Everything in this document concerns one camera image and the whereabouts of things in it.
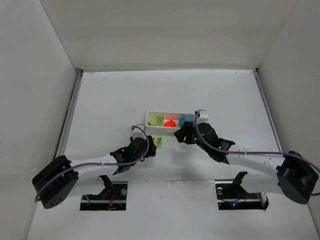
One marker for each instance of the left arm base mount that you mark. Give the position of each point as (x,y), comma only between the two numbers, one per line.
(113,197)

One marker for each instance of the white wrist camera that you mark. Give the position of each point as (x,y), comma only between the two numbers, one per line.
(201,116)
(137,131)

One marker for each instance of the light green small brick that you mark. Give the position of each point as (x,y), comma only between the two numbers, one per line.
(158,141)

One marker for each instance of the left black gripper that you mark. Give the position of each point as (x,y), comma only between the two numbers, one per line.
(151,146)

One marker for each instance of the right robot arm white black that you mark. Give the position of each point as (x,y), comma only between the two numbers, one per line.
(287,174)

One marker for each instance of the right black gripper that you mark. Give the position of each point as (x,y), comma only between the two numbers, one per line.
(185,132)

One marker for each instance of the teal round lego piece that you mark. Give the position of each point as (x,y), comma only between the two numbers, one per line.
(185,118)

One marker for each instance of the orange round lego piece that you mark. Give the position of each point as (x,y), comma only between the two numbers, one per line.
(170,124)

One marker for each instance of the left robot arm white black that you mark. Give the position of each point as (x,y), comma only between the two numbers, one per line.
(59,179)

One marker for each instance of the left aluminium rail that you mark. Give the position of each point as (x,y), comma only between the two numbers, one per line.
(65,128)

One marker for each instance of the white three-compartment tray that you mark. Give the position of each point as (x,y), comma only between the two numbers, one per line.
(160,130)

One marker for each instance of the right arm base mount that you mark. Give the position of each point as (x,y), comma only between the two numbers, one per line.
(232,196)

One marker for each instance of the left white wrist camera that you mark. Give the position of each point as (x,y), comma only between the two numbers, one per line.
(137,131)

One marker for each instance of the right aluminium rail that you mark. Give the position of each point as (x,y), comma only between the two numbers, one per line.
(267,109)

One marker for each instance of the light green lego brick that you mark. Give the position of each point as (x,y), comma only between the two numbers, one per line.
(152,122)

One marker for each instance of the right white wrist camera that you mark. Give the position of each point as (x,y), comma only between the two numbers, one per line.
(201,116)

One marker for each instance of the aluminium rail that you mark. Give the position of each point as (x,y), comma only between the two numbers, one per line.
(267,109)
(65,128)

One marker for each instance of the light green long brick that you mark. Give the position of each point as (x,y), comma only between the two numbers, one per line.
(159,120)

